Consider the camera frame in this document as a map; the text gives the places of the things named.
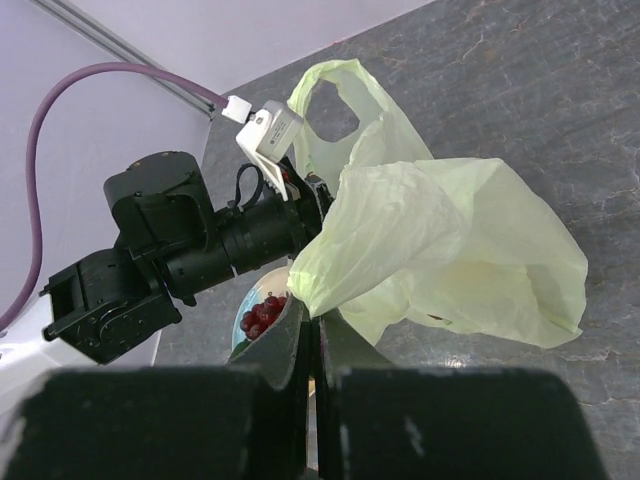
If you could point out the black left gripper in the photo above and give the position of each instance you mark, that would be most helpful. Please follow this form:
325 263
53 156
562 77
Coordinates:
268 227

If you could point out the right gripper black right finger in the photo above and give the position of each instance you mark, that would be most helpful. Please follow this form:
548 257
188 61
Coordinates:
377 420

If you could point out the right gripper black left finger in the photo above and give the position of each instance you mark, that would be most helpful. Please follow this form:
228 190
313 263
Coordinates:
246 419

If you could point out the red grape bunch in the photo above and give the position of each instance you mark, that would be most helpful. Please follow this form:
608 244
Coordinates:
261 316

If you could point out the light green plastic bag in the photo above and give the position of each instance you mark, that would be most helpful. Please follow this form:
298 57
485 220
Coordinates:
461 244

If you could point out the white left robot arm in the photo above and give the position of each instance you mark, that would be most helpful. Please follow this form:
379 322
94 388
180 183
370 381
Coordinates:
173 244

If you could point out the cream and blue plate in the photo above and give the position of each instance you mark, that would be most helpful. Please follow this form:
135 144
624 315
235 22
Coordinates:
272 283

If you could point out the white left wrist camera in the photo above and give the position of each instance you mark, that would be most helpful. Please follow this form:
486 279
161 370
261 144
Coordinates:
265 139

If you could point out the left aluminium frame rail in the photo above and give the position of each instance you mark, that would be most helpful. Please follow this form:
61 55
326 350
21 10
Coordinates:
90 28

